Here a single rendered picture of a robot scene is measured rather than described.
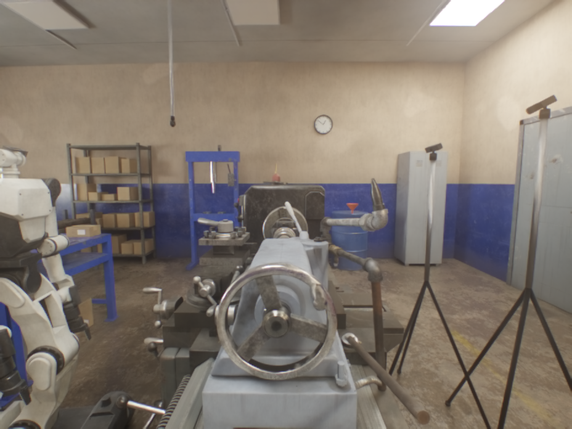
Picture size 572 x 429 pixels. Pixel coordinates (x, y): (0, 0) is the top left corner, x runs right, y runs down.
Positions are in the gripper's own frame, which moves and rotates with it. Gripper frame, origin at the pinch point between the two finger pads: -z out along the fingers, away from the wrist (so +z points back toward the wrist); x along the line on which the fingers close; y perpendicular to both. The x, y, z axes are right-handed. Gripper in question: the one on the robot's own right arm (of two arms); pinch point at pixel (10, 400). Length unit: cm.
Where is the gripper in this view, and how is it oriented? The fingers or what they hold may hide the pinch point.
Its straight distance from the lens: 156.3
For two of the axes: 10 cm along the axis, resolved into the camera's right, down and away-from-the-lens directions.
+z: -2.0, -9.7, -1.4
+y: -1.6, -1.1, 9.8
